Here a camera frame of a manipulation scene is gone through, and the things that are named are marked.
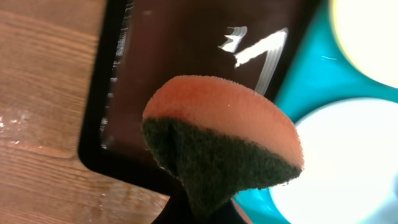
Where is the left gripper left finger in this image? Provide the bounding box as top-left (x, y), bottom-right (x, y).
top-left (152, 187), bottom-right (198, 224)

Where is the teal plastic tray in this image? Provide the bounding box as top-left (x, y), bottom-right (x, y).
top-left (234, 2), bottom-right (397, 223)

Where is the orange green scrub sponge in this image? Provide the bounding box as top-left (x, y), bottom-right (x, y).
top-left (142, 75), bottom-right (304, 219)

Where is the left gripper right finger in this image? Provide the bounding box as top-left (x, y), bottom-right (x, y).
top-left (211, 199), bottom-right (246, 224)

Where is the yellow-green plate upper left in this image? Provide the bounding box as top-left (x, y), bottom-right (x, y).
top-left (328, 0), bottom-right (397, 88)

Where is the light blue plate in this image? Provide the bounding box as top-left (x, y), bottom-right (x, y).
top-left (271, 98), bottom-right (397, 223)

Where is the black rectangular tray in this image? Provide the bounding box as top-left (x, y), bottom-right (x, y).
top-left (78, 0), bottom-right (320, 195)

